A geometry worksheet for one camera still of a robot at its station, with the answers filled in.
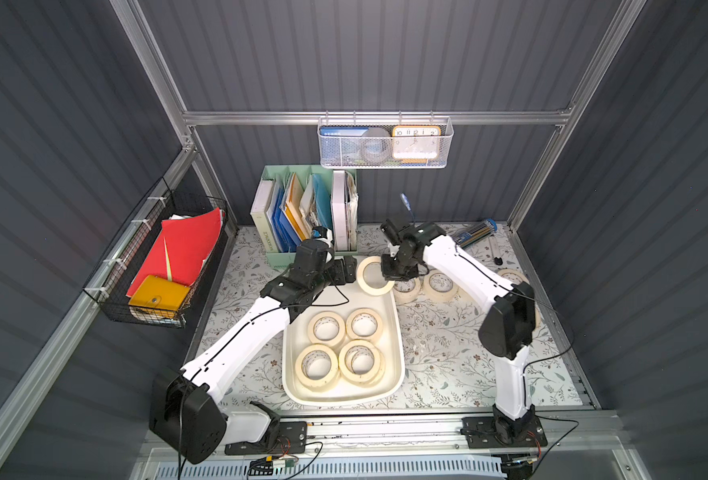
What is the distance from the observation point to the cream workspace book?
906 mm

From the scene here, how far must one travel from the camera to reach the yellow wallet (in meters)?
0.62

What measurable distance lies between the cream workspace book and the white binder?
0.21m

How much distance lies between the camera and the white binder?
934 millimetres
